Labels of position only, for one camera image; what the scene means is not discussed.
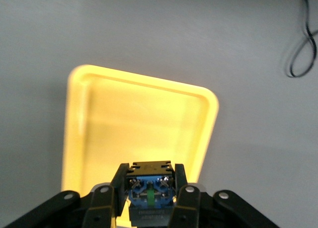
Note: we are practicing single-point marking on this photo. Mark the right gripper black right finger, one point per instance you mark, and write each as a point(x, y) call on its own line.
point(191, 205)

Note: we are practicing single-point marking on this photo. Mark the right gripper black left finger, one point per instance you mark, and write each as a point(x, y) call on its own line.
point(99, 205)

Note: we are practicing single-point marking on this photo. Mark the yellow pushbutton green contact mark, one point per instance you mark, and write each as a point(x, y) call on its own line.
point(149, 188)

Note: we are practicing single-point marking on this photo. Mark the yellow plastic tray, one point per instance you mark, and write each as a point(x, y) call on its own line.
point(139, 123)

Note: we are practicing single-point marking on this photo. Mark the dark grey table mat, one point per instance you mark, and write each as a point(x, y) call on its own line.
point(159, 26)

